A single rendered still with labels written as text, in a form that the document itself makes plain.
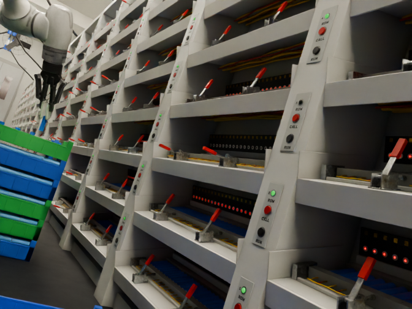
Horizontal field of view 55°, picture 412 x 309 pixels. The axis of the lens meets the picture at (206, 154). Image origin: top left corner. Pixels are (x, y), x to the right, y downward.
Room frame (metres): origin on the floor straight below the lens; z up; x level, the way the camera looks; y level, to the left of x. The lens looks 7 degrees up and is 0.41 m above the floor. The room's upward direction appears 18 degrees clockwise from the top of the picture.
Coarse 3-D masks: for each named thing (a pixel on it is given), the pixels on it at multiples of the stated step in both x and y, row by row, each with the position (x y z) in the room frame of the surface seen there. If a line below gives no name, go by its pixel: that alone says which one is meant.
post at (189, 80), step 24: (216, 24) 1.36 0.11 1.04; (240, 24) 1.40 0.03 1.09; (192, 72) 1.34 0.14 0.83; (216, 72) 1.39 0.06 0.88; (168, 96) 1.36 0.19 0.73; (216, 96) 1.40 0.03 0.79; (168, 120) 1.33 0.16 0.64; (192, 120) 1.37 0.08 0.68; (192, 144) 1.38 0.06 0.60; (144, 192) 1.33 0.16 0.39; (168, 192) 1.37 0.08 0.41; (192, 192) 1.41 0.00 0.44; (120, 240) 1.34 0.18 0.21; (144, 240) 1.36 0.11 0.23; (96, 288) 1.40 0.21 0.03; (120, 288) 1.35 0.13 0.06
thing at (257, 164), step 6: (192, 156) 1.19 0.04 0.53; (198, 156) 1.16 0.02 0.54; (204, 156) 1.12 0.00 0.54; (210, 156) 1.09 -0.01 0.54; (216, 156) 1.06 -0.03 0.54; (240, 162) 0.96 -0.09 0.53; (246, 162) 0.94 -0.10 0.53; (252, 162) 0.92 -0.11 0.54; (258, 162) 0.90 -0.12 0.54; (264, 162) 0.88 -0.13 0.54
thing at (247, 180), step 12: (156, 144) 1.32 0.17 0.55; (168, 144) 1.34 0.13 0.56; (156, 156) 1.33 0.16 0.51; (168, 156) 1.33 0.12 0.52; (240, 156) 1.20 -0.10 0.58; (252, 156) 1.14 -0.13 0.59; (264, 156) 1.09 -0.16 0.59; (156, 168) 1.29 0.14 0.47; (168, 168) 1.21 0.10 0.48; (180, 168) 1.13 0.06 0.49; (192, 168) 1.07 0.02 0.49; (204, 168) 1.01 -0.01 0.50; (216, 168) 0.96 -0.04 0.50; (228, 168) 0.91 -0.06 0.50; (240, 168) 0.96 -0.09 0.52; (264, 168) 0.79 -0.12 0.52; (204, 180) 1.01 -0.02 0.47; (216, 180) 0.96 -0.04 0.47; (228, 180) 0.91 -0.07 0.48; (240, 180) 0.87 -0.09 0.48; (252, 180) 0.83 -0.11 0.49; (252, 192) 0.83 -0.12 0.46
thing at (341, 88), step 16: (336, 64) 0.71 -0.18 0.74; (352, 64) 0.73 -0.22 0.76; (336, 80) 0.72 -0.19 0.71; (352, 80) 0.66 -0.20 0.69; (368, 80) 0.63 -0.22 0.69; (384, 80) 0.60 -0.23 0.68; (400, 80) 0.58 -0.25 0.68; (336, 96) 0.69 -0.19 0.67; (352, 96) 0.66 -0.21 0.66; (368, 96) 0.63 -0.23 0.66; (384, 96) 0.60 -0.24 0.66; (400, 96) 0.58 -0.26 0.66; (400, 112) 0.74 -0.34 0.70
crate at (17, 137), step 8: (0, 128) 1.44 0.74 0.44; (8, 128) 1.45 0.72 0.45; (0, 136) 1.44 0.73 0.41; (8, 136) 1.45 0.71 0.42; (16, 136) 1.46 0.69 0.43; (24, 136) 1.47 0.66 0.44; (32, 136) 1.49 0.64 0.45; (16, 144) 1.47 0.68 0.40; (24, 144) 1.48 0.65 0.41; (32, 144) 1.49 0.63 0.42; (40, 144) 1.50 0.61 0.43; (48, 144) 1.51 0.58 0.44; (56, 144) 1.52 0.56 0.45; (64, 144) 1.71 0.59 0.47; (72, 144) 1.55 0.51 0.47; (40, 152) 1.51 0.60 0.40; (48, 152) 1.52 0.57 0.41; (56, 152) 1.53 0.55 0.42; (64, 152) 1.54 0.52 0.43; (64, 160) 1.54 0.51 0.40
